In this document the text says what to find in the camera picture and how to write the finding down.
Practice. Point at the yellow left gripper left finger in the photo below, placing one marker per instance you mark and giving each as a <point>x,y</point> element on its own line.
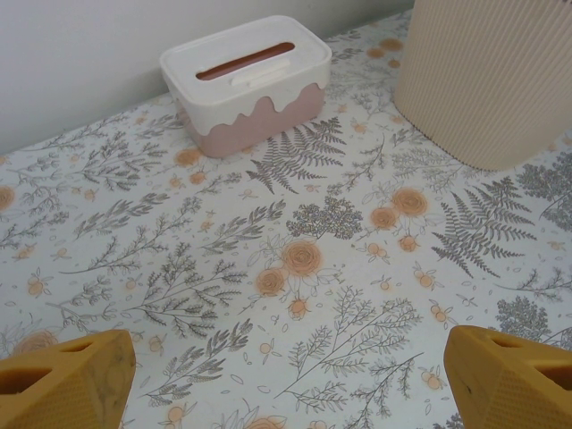
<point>67,389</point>

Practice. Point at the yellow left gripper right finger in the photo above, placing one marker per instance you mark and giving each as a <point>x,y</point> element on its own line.
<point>514,389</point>

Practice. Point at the beige plastic waste bin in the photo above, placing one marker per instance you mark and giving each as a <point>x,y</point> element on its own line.
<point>482,80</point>

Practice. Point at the floral table mat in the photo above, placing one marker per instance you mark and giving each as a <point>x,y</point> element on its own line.
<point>286,357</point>

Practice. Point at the white pink tissue box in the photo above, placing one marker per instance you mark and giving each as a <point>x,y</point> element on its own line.
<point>250,89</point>

